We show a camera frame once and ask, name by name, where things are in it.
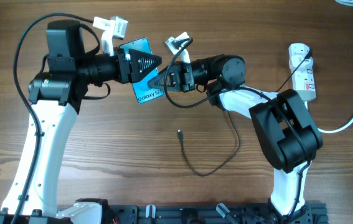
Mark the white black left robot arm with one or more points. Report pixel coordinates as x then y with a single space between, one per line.
80 54

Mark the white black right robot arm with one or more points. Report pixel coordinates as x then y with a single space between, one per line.
288 136

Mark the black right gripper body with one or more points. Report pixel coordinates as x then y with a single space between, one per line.
187 76

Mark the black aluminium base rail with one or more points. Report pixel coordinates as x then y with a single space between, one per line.
245 214

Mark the white power strip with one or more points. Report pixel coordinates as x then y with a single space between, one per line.
303 79

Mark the blue screen Galaxy smartphone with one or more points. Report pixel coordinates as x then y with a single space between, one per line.
142 91

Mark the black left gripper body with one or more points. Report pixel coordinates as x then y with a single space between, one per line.
122 75

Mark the white charger plug adapter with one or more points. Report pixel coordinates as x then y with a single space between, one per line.
300 60

